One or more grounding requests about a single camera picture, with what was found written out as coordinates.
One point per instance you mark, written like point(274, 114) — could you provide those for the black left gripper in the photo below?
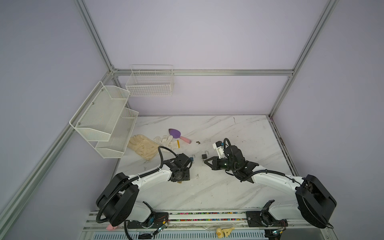
point(186, 177)

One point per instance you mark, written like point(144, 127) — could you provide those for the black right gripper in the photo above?
point(214, 165)

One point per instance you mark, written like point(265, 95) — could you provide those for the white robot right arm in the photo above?
point(310, 200)

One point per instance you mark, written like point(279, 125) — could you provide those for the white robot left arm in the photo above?
point(118, 202)

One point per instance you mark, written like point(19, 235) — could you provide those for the purple pink toy shovel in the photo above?
point(177, 135)

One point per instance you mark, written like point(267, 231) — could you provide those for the beige leather glove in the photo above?
point(143, 146)

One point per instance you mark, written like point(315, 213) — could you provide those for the white mesh lower shelf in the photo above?
point(118, 142)

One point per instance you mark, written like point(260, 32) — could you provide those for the white mesh shelf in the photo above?
point(118, 142)
point(96, 120)

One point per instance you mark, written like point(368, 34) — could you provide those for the yellow toy figure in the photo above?
point(224, 233)

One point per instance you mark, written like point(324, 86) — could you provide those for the pink toy pig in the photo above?
point(111, 228)

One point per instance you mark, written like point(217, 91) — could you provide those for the white mesh upper shelf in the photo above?
point(96, 120)

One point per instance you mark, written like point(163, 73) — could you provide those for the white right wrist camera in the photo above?
point(219, 148)

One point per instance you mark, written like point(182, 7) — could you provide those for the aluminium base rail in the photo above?
point(202, 225)

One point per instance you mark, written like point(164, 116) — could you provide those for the aluminium frame back bar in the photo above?
point(194, 72)

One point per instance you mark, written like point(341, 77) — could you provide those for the white wire basket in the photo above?
point(151, 80)

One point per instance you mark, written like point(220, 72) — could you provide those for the aluminium frame post right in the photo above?
point(319, 26)

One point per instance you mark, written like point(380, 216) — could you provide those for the aluminium frame post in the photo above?
point(91, 27)
point(319, 26)

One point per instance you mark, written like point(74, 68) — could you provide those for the aluminium frame post left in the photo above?
point(91, 27)

